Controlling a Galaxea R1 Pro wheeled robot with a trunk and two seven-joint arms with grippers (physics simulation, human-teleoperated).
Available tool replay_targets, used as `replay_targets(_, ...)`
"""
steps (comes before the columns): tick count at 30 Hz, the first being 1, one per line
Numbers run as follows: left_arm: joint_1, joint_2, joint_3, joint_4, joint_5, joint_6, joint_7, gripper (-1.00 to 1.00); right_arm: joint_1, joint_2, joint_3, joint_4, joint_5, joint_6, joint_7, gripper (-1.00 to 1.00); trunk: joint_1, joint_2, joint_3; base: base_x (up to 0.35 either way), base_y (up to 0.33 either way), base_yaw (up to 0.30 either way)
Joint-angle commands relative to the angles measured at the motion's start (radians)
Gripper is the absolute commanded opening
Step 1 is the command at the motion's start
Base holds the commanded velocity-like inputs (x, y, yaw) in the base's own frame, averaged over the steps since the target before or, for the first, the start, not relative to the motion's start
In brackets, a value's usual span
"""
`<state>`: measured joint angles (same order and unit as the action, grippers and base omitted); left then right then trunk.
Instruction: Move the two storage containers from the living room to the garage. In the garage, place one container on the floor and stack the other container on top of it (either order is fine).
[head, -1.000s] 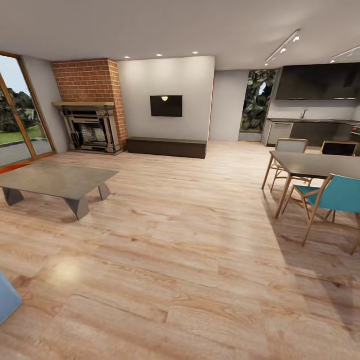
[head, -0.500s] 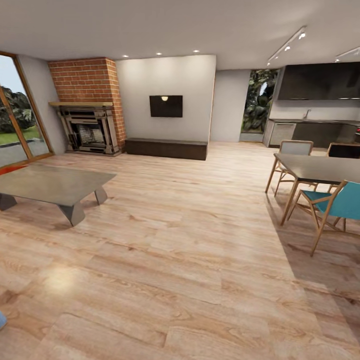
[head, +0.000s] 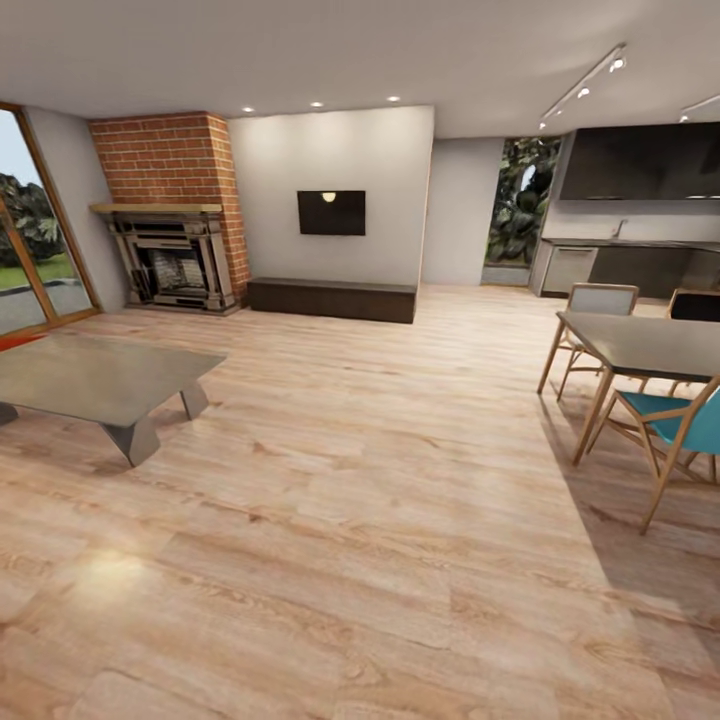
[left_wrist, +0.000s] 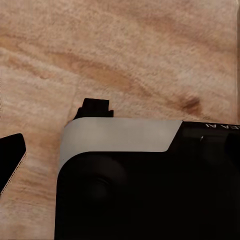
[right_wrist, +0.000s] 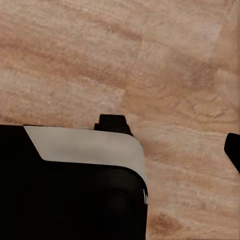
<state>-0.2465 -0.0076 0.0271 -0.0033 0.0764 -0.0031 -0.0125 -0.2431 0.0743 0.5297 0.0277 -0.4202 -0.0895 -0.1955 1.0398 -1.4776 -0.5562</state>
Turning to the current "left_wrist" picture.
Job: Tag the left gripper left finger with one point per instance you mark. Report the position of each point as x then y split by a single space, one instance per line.
12 149

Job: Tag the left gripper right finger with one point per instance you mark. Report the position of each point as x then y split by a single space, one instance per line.
232 149

